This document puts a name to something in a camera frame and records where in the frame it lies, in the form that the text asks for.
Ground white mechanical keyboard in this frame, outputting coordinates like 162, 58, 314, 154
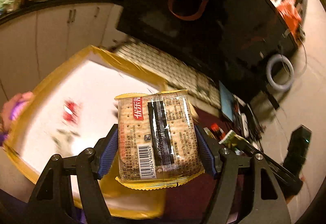
110, 41, 221, 109

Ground kitchen base cabinets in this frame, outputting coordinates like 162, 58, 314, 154
1, 3, 126, 100

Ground person's left hand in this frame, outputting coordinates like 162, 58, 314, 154
1, 92, 34, 135

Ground white ring light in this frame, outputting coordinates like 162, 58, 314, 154
266, 54, 295, 92

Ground blue notebook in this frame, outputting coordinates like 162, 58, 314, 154
219, 81, 234, 122

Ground soda cracker packet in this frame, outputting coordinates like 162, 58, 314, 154
116, 90, 204, 190

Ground black monitor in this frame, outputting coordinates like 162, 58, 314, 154
117, 0, 297, 89

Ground gold rimmed white tray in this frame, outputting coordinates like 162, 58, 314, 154
3, 44, 169, 220

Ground black device green light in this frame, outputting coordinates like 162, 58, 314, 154
283, 125, 312, 177

